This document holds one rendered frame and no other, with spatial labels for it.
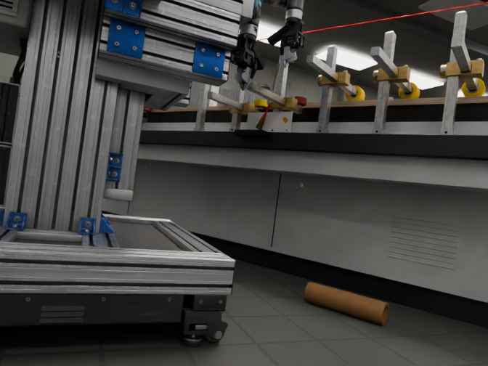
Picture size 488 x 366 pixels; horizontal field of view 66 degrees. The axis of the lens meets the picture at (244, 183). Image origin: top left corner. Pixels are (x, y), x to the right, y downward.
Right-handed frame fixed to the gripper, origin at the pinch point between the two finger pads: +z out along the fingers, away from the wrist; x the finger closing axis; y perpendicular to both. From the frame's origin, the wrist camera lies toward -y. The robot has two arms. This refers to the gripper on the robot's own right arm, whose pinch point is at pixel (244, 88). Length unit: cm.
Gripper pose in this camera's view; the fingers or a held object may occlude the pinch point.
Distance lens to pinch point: 160.1
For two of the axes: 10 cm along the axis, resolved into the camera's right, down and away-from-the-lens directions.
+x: 8.0, 0.9, -6.0
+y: -5.9, -0.9, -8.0
